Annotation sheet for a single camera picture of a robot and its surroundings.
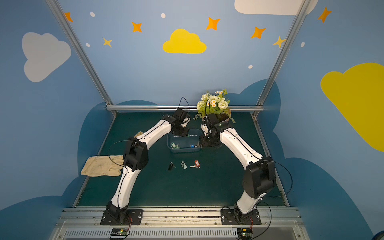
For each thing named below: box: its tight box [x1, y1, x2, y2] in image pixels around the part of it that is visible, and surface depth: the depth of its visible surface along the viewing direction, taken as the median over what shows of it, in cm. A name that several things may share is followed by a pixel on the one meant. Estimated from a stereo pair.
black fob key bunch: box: [168, 161, 176, 171], surface depth 95 cm
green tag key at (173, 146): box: [171, 142, 181, 149], surface depth 103 cm
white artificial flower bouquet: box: [193, 88, 236, 123], surface depth 87 cm
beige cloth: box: [81, 155, 124, 177], surface depth 93 cm
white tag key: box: [180, 160, 188, 170], surface depth 95 cm
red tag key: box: [190, 160, 201, 169], surface depth 95 cm
